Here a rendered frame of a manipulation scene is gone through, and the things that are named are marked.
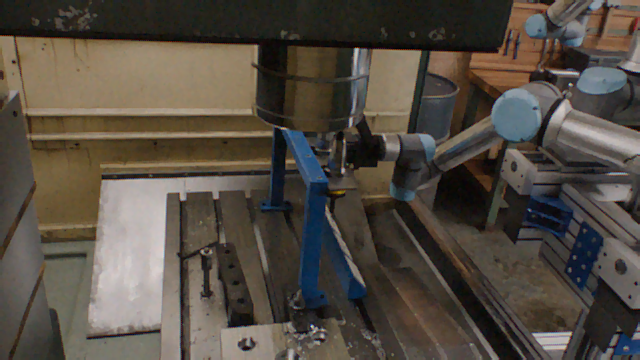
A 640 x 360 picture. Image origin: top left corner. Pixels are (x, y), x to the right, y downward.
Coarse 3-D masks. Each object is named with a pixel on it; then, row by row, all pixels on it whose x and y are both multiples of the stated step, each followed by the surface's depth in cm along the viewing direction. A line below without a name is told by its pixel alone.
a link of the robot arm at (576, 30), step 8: (576, 16) 165; (584, 16) 165; (568, 24) 164; (576, 24) 165; (584, 24) 166; (568, 32) 165; (576, 32) 166; (584, 32) 168; (560, 40) 171; (568, 40) 169; (576, 40) 168
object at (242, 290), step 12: (216, 252) 128; (228, 252) 127; (228, 264) 121; (240, 264) 122; (228, 276) 117; (240, 276) 118; (228, 288) 114; (240, 288) 114; (240, 300) 111; (240, 312) 107; (252, 312) 110; (240, 324) 112; (252, 324) 113
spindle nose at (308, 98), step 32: (256, 64) 65; (288, 64) 62; (320, 64) 61; (352, 64) 63; (256, 96) 67; (288, 96) 63; (320, 96) 63; (352, 96) 65; (288, 128) 65; (320, 128) 65
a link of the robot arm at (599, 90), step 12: (588, 72) 147; (600, 72) 147; (612, 72) 146; (624, 72) 146; (588, 84) 145; (600, 84) 143; (612, 84) 142; (624, 84) 144; (576, 96) 150; (588, 96) 146; (600, 96) 144; (612, 96) 144; (624, 96) 146; (576, 108) 150; (588, 108) 147; (600, 108) 145; (612, 108) 146; (624, 108) 149
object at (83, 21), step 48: (0, 0) 47; (48, 0) 48; (96, 0) 49; (144, 0) 50; (192, 0) 51; (240, 0) 52; (288, 0) 53; (336, 0) 54; (384, 0) 55; (432, 0) 56; (480, 0) 58; (384, 48) 58; (432, 48) 59; (480, 48) 61
